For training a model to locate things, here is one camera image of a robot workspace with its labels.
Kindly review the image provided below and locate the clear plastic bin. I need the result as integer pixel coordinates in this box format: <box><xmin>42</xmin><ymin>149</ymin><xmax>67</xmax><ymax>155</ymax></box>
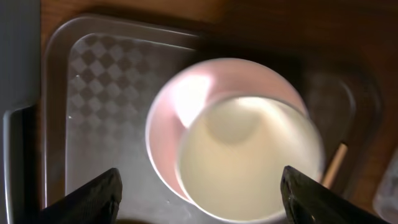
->
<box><xmin>373</xmin><ymin>149</ymin><xmax>398</xmax><ymax>224</ymax></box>

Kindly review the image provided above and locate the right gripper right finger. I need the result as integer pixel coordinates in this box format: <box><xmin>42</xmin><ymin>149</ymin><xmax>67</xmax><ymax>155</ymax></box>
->
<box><xmin>280</xmin><ymin>166</ymin><xmax>388</xmax><ymax>224</ymax></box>

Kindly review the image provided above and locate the cream plastic cup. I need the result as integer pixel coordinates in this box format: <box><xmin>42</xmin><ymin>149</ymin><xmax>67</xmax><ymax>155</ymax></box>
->
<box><xmin>175</xmin><ymin>96</ymin><xmax>325</xmax><ymax>223</ymax></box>

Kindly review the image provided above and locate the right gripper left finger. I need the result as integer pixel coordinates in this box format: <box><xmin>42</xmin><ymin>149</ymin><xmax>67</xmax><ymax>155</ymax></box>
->
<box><xmin>23</xmin><ymin>168</ymin><xmax>123</xmax><ymax>224</ymax></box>

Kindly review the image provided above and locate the left wooden chopstick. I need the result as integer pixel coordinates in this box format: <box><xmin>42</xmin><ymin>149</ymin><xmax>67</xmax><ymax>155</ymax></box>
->
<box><xmin>322</xmin><ymin>143</ymin><xmax>348</xmax><ymax>189</ymax></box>

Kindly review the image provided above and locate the dark brown serving tray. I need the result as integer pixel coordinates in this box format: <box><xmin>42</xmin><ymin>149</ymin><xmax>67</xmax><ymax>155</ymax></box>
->
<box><xmin>42</xmin><ymin>15</ymin><xmax>381</xmax><ymax>223</ymax></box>

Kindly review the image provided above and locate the grey plastic dishwasher rack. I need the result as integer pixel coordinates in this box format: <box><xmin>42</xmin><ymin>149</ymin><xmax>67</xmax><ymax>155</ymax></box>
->
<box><xmin>1</xmin><ymin>0</ymin><xmax>40</xmax><ymax>223</ymax></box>

